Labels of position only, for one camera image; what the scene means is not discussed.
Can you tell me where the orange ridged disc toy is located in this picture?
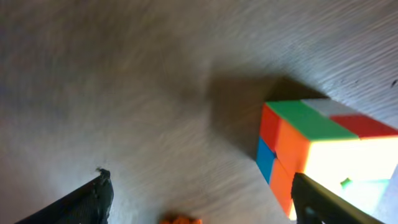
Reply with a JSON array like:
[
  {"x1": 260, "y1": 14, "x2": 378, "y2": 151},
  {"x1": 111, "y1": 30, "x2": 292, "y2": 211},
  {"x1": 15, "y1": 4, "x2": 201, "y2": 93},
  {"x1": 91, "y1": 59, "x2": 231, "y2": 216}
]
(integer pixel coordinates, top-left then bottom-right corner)
[{"x1": 159, "y1": 216, "x2": 203, "y2": 224}]

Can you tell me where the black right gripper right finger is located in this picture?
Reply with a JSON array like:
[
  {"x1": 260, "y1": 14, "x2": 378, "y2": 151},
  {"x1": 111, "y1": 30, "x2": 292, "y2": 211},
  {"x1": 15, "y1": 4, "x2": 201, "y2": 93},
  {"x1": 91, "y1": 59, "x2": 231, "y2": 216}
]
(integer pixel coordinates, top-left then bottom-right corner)
[{"x1": 291, "y1": 173, "x2": 381, "y2": 224}]

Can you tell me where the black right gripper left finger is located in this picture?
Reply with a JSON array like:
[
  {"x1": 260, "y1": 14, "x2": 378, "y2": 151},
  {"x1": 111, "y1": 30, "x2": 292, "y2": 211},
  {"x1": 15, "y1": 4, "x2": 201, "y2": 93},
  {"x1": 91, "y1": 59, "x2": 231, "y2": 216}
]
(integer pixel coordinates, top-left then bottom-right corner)
[{"x1": 16, "y1": 168, "x2": 114, "y2": 224}]

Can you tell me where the colourful puzzle cube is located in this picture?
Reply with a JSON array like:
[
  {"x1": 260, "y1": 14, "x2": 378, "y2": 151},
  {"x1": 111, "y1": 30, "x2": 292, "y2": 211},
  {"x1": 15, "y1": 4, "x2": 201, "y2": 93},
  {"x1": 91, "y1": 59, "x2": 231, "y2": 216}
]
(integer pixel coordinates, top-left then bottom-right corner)
[{"x1": 256, "y1": 98, "x2": 397, "y2": 220}]

